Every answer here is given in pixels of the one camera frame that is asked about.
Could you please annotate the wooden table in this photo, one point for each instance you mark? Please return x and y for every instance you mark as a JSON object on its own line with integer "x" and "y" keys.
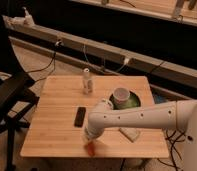
{"x": 52, "y": 132}

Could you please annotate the black remote control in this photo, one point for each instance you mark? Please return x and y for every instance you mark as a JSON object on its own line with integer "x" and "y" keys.
{"x": 80, "y": 116}

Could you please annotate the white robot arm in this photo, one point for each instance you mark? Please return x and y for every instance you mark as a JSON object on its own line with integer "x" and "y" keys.
{"x": 180, "y": 115}

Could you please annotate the white sponge block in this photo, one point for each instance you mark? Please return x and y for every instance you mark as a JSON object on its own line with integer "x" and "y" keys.
{"x": 131, "y": 134}

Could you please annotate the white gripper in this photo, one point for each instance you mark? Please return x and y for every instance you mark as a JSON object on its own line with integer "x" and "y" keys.
{"x": 91, "y": 134}

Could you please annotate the green plate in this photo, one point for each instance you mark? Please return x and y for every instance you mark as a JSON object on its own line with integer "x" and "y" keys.
{"x": 132, "y": 102}

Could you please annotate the white cup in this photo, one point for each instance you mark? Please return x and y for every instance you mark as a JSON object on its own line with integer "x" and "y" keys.
{"x": 121, "y": 95}

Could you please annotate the orange red pepper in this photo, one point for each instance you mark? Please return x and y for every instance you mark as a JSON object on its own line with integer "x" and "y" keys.
{"x": 90, "y": 148}

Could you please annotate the white spray bottle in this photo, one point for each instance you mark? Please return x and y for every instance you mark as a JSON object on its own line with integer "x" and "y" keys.
{"x": 28, "y": 17}

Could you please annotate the blue object on floor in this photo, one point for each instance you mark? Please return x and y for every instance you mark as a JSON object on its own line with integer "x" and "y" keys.
{"x": 158, "y": 99}

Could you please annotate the black chair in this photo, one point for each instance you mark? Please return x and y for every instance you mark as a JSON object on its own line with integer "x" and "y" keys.
{"x": 16, "y": 99}

